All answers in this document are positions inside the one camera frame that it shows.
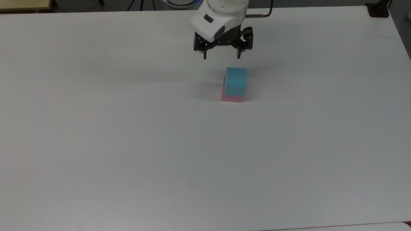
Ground black tripod legs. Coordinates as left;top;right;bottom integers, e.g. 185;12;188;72
127;0;145;12

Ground pink cube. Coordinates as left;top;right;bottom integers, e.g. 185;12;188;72
221;76;243;103

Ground black table clamp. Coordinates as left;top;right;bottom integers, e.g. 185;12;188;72
365;0;393;18

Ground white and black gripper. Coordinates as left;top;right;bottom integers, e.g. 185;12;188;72
190;6;254;60

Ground blue cube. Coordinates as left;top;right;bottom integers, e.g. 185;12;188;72
225;67;248;97

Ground brown gripper cable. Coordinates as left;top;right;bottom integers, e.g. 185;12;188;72
246;0;274;17

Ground wooden side table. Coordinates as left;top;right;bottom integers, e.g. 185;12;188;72
0;0;52;13

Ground robot base with blue ring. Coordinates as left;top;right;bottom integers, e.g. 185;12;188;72
162;0;203;9

